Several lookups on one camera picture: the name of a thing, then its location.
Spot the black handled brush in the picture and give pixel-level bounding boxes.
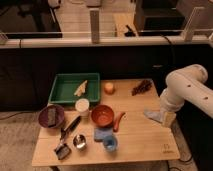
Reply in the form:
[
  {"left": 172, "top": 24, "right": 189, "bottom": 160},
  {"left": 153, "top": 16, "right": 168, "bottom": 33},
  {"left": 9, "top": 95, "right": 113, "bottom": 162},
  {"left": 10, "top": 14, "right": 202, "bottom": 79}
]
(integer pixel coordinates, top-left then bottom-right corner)
[{"left": 54, "top": 116, "right": 81, "bottom": 160}]

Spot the green plastic tray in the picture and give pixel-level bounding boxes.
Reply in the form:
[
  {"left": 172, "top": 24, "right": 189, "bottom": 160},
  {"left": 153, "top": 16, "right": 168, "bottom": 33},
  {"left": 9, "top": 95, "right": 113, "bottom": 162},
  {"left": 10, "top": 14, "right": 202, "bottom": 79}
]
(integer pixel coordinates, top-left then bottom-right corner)
[{"left": 49, "top": 73, "right": 101, "bottom": 105}]

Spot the small metal cup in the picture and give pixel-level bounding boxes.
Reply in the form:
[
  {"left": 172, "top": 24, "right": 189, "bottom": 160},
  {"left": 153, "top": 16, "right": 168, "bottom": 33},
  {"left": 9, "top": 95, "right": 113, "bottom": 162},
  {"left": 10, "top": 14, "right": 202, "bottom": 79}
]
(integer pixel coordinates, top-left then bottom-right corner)
[{"left": 73, "top": 134, "right": 86, "bottom": 150}]

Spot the grey sponge block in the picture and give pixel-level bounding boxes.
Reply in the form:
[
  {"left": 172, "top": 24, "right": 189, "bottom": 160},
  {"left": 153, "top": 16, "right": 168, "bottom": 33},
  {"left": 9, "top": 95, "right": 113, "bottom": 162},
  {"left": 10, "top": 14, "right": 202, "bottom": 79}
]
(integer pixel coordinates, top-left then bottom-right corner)
[{"left": 48, "top": 108, "right": 56, "bottom": 127}]

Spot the white angled post right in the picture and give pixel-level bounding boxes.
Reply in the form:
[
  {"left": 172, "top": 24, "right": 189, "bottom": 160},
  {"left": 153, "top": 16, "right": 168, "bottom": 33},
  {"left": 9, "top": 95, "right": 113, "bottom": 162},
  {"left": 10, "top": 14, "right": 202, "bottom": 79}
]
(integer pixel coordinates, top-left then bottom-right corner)
[{"left": 181, "top": 7, "right": 204, "bottom": 41}]

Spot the blue cloth piece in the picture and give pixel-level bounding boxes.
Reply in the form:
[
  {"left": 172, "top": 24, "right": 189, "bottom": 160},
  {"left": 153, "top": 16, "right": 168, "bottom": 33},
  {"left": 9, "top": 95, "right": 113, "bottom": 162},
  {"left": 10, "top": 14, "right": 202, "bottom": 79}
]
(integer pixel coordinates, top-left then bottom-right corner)
[{"left": 94, "top": 128, "right": 113, "bottom": 142}]

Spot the orange bowl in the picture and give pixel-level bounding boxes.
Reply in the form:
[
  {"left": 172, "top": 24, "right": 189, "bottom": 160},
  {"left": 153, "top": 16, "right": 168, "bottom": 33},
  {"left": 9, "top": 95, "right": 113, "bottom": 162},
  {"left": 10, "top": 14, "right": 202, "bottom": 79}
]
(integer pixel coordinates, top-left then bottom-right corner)
[{"left": 91, "top": 105, "right": 114, "bottom": 127}]

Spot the white plastic cup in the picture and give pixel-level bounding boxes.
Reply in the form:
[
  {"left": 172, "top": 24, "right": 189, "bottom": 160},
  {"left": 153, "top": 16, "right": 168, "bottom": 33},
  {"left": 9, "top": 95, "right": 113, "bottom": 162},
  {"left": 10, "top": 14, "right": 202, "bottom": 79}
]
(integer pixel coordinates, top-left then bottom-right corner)
[{"left": 75, "top": 98, "right": 90, "bottom": 116}]

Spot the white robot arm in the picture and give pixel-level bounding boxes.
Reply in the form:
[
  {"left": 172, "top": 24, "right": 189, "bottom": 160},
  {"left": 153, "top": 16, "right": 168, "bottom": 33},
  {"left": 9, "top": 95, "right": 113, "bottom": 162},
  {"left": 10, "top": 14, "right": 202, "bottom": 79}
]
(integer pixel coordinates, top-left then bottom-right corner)
[{"left": 160, "top": 64, "right": 213, "bottom": 127}]

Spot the cream wedge piece in tray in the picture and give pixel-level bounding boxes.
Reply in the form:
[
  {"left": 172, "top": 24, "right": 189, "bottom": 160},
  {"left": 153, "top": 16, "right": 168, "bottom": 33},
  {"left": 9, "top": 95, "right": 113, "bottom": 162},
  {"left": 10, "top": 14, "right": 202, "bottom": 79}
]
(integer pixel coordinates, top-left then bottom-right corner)
[{"left": 74, "top": 80, "right": 87, "bottom": 97}]

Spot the light blue cloth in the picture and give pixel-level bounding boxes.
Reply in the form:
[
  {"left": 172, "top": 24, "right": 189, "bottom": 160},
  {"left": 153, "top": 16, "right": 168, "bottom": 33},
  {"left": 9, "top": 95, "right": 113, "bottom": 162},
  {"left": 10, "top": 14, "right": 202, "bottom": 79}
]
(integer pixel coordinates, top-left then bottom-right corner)
[{"left": 144, "top": 110, "right": 163, "bottom": 123}]

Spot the blue plastic cup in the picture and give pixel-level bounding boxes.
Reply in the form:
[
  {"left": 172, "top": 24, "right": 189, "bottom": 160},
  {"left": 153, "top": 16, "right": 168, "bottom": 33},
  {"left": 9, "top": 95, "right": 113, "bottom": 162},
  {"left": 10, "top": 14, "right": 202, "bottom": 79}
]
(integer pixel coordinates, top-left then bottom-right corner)
[{"left": 103, "top": 135, "right": 118, "bottom": 152}]

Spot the white horizontal rail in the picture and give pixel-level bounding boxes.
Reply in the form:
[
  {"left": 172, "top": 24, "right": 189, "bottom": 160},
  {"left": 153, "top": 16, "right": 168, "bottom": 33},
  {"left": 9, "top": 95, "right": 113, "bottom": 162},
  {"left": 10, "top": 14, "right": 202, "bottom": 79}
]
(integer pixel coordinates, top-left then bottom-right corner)
[{"left": 0, "top": 35, "right": 213, "bottom": 49}]

